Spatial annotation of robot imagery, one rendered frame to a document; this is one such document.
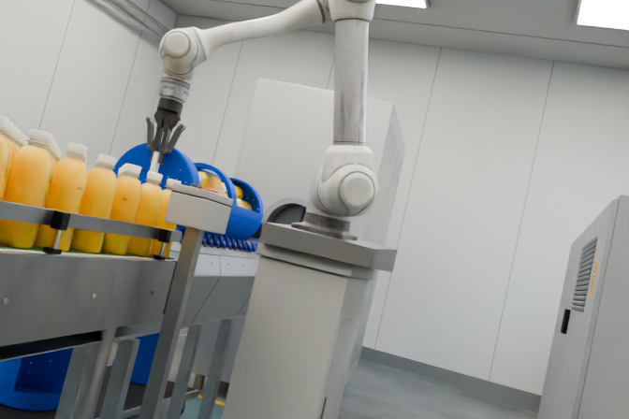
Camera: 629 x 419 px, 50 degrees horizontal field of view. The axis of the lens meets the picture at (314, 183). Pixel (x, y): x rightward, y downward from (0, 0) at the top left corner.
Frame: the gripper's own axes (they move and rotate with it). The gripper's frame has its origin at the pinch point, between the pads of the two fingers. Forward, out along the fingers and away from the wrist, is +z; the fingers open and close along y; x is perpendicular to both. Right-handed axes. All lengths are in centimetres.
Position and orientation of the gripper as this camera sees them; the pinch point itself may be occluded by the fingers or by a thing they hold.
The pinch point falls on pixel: (155, 163)
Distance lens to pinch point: 213.3
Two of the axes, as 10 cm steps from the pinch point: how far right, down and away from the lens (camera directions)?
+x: 1.8, 1.3, 9.7
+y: 9.6, 2.0, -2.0
